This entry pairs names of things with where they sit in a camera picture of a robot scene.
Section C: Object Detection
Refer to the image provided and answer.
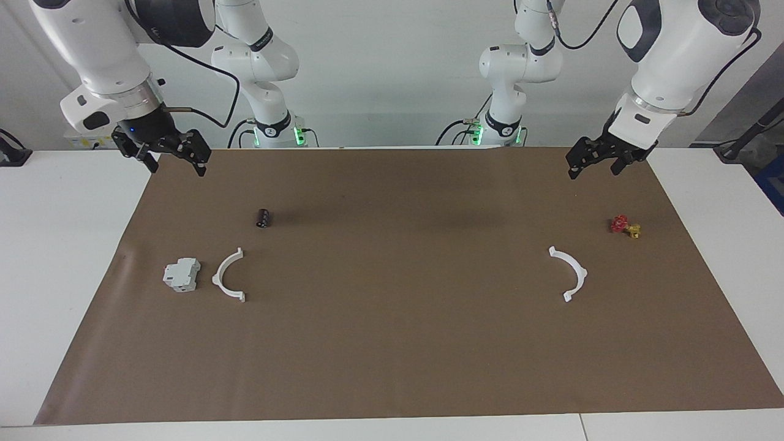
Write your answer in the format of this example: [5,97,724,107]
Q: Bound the black stand with pole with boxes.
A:
[714,98,784,163]

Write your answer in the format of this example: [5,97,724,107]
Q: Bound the white half-ring pipe clamp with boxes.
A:
[212,247,246,303]
[548,246,589,303]

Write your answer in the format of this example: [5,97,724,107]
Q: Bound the black table clamp mount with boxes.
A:
[0,129,32,167]

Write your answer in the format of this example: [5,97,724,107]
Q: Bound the grey partition panel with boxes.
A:
[692,43,784,148]

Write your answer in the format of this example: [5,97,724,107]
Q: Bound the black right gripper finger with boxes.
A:
[184,130,213,178]
[112,132,161,174]

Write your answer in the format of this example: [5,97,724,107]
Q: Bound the white box with labels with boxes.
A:
[64,127,123,151]

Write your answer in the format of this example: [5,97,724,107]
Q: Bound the red handle brass valve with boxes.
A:
[609,214,642,239]

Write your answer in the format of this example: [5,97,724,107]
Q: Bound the brown paper mat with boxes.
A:
[34,146,784,425]

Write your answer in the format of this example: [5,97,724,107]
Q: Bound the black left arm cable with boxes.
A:
[545,0,763,117]

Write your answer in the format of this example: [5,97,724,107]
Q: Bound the grey circuit breaker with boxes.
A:
[162,257,202,293]

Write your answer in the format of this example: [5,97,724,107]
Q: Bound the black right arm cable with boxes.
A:
[126,0,241,129]

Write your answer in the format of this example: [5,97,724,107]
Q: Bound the black right base cables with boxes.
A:
[228,118,258,149]

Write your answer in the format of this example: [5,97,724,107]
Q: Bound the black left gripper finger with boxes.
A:
[609,147,641,176]
[565,138,604,180]

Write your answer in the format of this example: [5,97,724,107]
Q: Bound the black base cables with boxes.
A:
[228,118,258,149]
[436,118,484,146]

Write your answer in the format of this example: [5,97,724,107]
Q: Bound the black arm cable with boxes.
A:
[545,0,763,117]
[126,0,241,129]

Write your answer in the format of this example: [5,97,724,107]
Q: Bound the blue crate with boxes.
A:
[753,153,784,216]

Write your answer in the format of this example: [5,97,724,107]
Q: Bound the black left base cables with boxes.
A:
[436,118,484,146]

